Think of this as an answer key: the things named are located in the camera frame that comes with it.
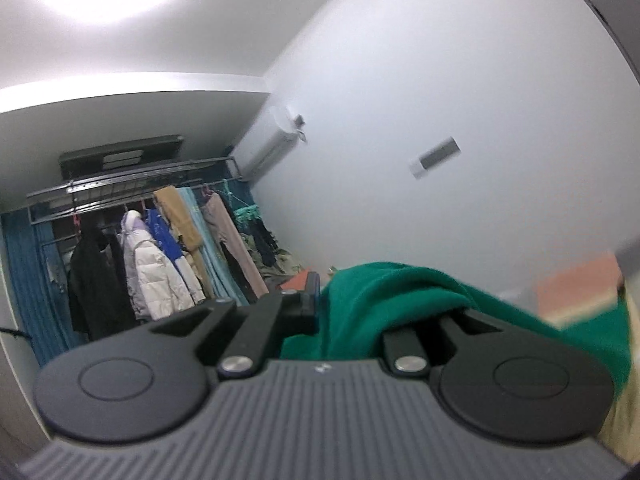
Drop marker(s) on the white wall air conditioner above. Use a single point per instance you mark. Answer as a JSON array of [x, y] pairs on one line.
[[265, 147]]

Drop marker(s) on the green sweatshirt with white print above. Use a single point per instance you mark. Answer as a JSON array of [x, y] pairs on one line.
[[380, 295]]

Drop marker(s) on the black hanging coat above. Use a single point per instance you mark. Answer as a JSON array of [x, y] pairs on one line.
[[95, 285]]

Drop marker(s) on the blue hanging garment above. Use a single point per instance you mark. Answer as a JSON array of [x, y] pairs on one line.
[[162, 235]]

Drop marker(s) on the blue curtain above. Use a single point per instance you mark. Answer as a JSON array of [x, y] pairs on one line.
[[30, 270]]

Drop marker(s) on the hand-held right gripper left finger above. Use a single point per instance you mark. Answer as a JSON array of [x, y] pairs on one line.
[[314, 295]]

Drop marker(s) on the dark hanging clothes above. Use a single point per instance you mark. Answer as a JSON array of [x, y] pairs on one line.
[[265, 250]]

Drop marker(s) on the metal clothes rack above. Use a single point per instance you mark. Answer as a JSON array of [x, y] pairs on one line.
[[125, 180]]

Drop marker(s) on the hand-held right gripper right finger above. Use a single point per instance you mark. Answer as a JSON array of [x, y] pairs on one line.
[[400, 342]]

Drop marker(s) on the grey and white wall panel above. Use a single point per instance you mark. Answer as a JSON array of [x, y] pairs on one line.
[[440, 152]]

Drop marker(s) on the light blue hanging cloth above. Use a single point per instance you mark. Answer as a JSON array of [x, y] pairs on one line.
[[205, 245]]

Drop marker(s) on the teal clothes hangers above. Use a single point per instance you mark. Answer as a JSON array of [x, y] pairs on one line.
[[245, 215]]

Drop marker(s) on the tan hanging garment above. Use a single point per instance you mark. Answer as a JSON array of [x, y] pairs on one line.
[[177, 210]]

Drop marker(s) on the patchwork checked blanket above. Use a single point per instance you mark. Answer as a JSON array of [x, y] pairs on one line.
[[580, 285]]

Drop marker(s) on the beige hanging pants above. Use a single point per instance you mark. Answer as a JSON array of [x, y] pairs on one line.
[[225, 230]]

